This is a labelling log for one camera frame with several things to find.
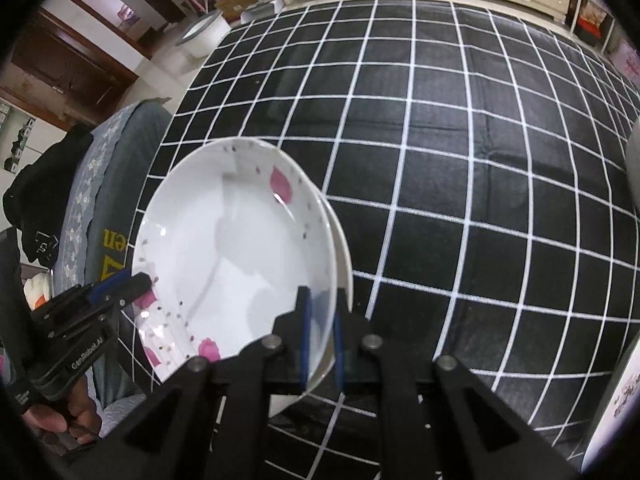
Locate white basin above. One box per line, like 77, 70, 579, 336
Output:
180, 10, 232, 58

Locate grey floral chair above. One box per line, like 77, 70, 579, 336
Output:
52, 100, 173, 411

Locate pink wall poster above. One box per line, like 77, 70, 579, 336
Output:
612, 37, 640, 86

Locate orange white item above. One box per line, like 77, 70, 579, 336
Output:
24, 275, 54, 312

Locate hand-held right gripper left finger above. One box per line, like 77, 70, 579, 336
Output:
65, 286, 316, 480

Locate black cloth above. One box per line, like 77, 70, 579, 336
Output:
2, 125, 94, 263

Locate person's left hand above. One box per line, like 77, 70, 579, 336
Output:
25, 390, 101, 446

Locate clear plastic storage box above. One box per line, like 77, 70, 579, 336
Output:
240, 0, 284, 24

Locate black white checked blanket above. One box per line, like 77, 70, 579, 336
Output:
107, 0, 640, 480

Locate brown wooden door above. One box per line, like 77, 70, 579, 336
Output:
10, 7, 140, 128

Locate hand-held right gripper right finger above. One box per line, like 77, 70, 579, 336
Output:
333, 287, 584, 480

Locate white printed board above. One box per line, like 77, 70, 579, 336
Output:
582, 332, 640, 476

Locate plain white plate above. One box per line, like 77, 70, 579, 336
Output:
272, 147, 355, 418

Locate white shelf with red box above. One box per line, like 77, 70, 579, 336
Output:
570, 0, 617, 56

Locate white plate with pink flowers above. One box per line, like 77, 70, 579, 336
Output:
131, 136, 337, 395

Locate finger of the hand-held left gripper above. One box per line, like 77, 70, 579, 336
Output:
30, 270, 132, 326
50, 273, 154, 338

